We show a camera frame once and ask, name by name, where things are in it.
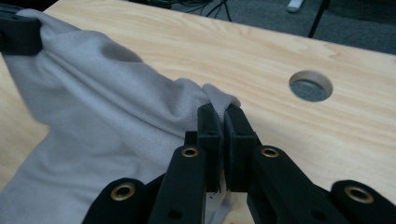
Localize white metal stand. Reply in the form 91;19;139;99
285;0;305;14

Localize grey pants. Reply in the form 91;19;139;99
0;8;243;224

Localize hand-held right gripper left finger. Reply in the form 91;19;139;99
148;103;225;224

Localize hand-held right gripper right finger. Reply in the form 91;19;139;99
223;105;351;224

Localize black floor cable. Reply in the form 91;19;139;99
174;0;233;22

